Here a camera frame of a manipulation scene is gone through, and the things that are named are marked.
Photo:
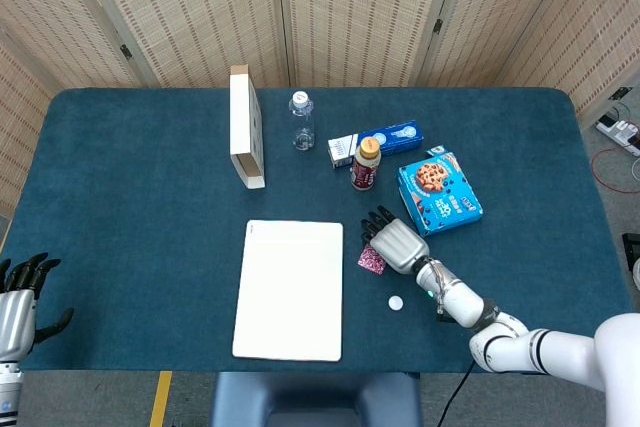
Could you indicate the white cardboard box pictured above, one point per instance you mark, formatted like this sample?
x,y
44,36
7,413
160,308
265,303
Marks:
x,y
241,117

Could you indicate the clear plastic water bottle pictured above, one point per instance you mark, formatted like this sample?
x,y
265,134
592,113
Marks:
x,y
302,122

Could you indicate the white bottle cap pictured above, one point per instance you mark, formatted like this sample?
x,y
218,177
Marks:
x,y
395,302

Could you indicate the black power adapter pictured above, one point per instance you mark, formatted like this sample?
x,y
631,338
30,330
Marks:
x,y
620,93

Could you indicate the dark blue table cloth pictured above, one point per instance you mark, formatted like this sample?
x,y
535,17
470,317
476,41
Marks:
x,y
150,197

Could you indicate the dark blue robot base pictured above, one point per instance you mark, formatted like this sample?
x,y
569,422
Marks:
x,y
315,397

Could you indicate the white rectangular board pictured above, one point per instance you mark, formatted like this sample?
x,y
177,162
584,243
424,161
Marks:
x,y
287,292

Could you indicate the blue white toothpaste box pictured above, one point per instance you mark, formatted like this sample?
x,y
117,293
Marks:
x,y
395,138

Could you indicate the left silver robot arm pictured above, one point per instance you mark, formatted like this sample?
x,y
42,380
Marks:
x,y
10,392

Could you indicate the beige woven folding screen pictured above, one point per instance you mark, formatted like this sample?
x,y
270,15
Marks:
x,y
200,7

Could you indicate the black screen hinge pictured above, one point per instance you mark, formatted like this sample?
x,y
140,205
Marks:
x,y
438,25
126,52

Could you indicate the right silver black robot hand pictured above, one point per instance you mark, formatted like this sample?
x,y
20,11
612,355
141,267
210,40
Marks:
x,y
400,247

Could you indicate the black equipment stand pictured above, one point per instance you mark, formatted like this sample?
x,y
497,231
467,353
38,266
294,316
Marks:
x,y
631,247

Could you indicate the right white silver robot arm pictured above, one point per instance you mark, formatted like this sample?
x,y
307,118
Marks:
x,y
515,342

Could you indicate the brown coffee bottle gold cap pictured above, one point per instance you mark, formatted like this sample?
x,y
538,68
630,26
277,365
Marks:
x,y
366,167

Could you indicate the pink patterned packet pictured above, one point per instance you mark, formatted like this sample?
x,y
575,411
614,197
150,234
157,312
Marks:
x,y
370,263

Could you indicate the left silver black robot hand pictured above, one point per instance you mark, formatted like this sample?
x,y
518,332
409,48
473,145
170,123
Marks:
x,y
15,312

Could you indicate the white power strip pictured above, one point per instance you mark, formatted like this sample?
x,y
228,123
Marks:
x,y
620,132

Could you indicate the blue cookie box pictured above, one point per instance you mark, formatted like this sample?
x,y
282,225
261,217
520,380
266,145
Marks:
x,y
440,197

